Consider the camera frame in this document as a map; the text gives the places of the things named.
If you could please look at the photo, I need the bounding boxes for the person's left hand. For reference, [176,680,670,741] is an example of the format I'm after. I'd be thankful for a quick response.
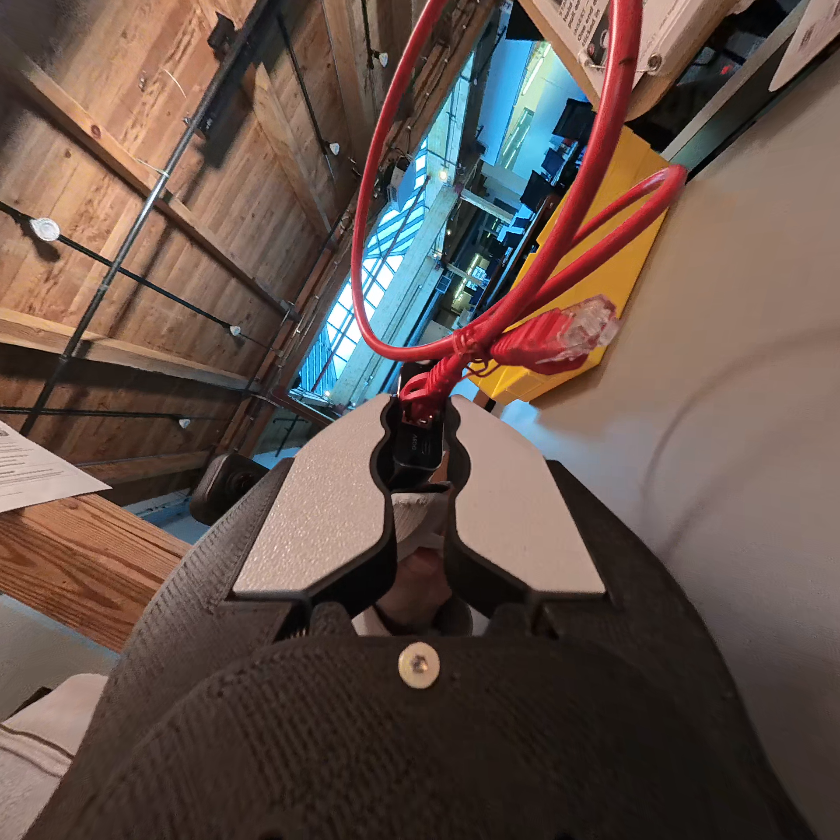
[373,549,476,634]

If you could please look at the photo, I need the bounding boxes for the wooden door panel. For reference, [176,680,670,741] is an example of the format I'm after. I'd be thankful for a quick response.
[0,491,194,653]

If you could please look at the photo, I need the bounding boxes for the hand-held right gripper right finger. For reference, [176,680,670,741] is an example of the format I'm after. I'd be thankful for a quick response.
[443,398,609,599]

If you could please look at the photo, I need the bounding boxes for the white stand base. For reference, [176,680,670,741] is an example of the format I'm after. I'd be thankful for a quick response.
[767,0,840,94]

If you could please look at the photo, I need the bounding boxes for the yellow plastic bin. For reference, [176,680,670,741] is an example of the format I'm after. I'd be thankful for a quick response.
[474,124,672,406]

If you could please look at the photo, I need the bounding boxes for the instruction sheet board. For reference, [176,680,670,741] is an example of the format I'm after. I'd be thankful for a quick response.
[518,0,757,123]

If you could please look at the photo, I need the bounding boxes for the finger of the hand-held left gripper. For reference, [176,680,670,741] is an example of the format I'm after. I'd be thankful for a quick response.
[393,491,450,555]

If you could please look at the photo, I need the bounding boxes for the black ethernet splitter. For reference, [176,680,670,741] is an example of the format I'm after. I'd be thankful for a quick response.
[380,402,455,496]

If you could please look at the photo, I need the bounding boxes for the white paper notice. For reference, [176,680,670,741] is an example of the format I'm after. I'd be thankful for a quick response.
[0,420,111,514]

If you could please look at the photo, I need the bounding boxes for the red ethernet cable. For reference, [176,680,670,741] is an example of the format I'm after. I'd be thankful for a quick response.
[351,0,689,429]

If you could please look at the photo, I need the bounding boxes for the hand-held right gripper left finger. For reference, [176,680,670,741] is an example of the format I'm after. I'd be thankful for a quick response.
[231,398,396,599]

